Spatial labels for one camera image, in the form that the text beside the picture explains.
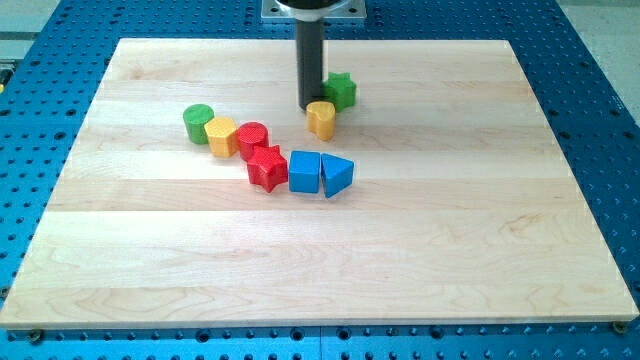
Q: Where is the green cylinder block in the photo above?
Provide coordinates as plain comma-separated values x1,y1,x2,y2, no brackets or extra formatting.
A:
183,104,214,145

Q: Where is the blue cube block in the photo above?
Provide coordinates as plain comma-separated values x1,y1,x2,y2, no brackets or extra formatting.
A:
289,150,321,193

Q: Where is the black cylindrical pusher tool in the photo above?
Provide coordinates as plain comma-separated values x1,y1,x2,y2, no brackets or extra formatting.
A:
295,20,324,111

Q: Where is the blue triangle block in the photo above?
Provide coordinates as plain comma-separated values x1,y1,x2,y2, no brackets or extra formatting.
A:
320,153,354,198

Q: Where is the yellow pentagon block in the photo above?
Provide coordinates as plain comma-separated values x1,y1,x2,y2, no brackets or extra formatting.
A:
204,116,239,158

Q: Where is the yellow heart block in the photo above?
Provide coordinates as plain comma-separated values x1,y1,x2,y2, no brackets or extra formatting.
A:
306,101,336,141

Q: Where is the green star block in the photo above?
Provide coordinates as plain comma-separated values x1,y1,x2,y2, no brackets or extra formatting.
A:
323,72,357,112

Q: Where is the red cylinder block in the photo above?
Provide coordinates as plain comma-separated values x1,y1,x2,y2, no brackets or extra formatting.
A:
236,121,269,161

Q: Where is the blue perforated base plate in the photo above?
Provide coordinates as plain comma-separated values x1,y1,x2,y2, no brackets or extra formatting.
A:
1,0,639,359

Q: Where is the silver robot mounting plate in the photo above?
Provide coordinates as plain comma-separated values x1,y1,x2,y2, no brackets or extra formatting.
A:
259,0,367,23

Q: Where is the red star block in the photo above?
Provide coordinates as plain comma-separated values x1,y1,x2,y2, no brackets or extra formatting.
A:
247,145,288,193

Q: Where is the light wooden board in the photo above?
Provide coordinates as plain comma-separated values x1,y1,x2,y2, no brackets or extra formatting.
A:
1,38,638,330

